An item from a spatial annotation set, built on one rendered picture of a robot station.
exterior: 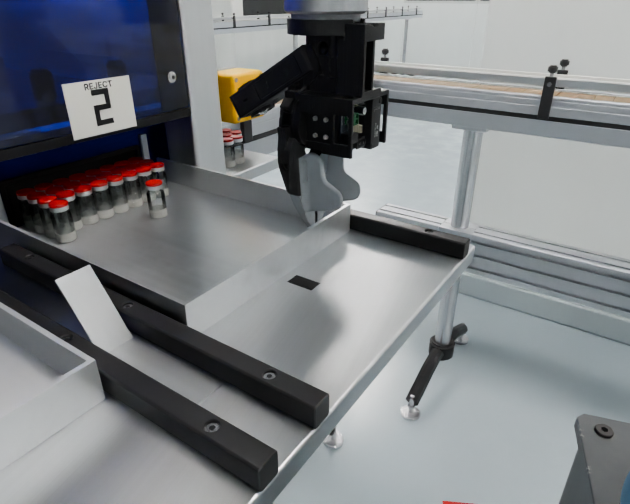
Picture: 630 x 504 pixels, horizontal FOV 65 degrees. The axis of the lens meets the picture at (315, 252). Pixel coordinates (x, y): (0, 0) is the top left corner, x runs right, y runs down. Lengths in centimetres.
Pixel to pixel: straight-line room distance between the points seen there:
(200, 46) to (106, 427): 52
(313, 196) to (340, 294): 11
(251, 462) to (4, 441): 15
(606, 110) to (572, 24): 66
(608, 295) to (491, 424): 52
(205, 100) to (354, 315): 42
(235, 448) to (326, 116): 30
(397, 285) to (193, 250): 23
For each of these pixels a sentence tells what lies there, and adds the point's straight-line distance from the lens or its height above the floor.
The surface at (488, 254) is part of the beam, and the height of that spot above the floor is 50.
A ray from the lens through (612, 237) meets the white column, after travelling 199.
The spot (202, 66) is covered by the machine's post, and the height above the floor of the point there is 105.
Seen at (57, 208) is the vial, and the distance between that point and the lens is 62.
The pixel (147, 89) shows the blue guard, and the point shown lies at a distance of 68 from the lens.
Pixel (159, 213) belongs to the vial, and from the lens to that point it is 66.
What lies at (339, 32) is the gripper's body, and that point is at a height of 111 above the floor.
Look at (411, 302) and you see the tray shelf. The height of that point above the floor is 88.
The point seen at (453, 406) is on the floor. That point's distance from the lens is 166.
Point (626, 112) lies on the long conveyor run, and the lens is 126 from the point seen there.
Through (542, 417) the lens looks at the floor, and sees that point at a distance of 172.
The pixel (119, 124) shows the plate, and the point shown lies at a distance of 66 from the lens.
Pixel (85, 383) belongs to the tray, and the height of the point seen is 90.
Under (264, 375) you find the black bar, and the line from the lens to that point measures 36.
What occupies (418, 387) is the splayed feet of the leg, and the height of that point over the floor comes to 9.
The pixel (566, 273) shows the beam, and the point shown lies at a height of 51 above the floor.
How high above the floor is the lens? 113
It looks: 27 degrees down
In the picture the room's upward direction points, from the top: straight up
